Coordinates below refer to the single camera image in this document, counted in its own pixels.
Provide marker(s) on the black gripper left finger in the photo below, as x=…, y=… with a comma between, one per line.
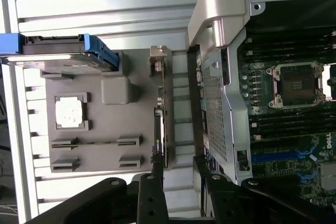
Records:
x=152, y=200

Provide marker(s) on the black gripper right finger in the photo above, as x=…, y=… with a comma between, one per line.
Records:
x=223, y=203

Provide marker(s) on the silver CPU socket cover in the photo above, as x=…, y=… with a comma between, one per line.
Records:
x=331, y=82

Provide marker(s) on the green Dell motherboard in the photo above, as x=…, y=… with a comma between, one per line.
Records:
x=275, y=171

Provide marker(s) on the silver CPU chip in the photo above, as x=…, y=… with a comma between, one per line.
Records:
x=71, y=111

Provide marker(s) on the grey plastic parts rack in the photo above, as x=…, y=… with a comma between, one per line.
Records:
x=105, y=129

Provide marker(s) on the black silver PC case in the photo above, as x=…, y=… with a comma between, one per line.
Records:
x=223, y=119

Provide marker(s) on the long blue expansion slot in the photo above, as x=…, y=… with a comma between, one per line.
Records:
x=273, y=158

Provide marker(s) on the silver finned chipset heatsink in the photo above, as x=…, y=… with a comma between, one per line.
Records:
x=328, y=176

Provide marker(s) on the CPU socket metal frame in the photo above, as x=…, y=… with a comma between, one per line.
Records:
x=296, y=85

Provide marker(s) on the RAM slot black clips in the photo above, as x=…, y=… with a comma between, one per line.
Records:
x=288, y=43
x=288, y=130
x=288, y=55
x=288, y=118

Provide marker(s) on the hard disk in blue caddy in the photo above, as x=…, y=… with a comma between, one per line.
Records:
x=52, y=61

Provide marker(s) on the RAM slot white clips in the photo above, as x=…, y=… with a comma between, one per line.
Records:
x=328, y=36
x=288, y=124
x=288, y=136
x=288, y=49

